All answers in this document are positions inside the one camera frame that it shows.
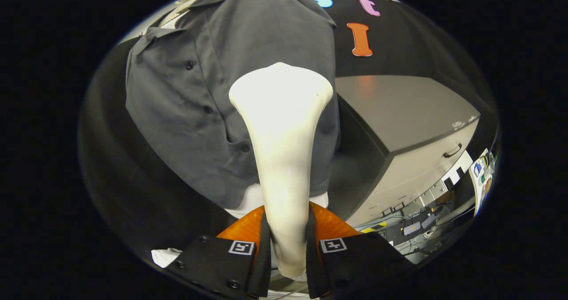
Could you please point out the grey button shirt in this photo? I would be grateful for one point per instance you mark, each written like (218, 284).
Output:
(186, 104)

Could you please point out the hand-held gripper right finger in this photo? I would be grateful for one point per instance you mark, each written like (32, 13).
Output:
(313, 264)

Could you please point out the white mannequin torso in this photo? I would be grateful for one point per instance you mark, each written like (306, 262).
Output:
(248, 200)

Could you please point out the white desk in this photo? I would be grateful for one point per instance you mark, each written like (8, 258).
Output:
(481, 187)

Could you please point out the white plastic bag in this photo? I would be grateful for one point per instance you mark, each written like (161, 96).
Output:
(164, 256)

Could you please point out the white side cabinet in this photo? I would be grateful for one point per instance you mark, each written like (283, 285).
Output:
(453, 172)

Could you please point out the grey drawer cabinet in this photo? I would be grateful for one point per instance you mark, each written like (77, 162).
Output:
(399, 109)

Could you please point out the yellow black striped tape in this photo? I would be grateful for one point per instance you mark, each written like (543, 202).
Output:
(373, 227)

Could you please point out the white garment steamer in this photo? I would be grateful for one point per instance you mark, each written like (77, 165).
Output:
(284, 136)

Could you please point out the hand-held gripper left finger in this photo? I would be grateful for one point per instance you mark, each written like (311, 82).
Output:
(265, 264)

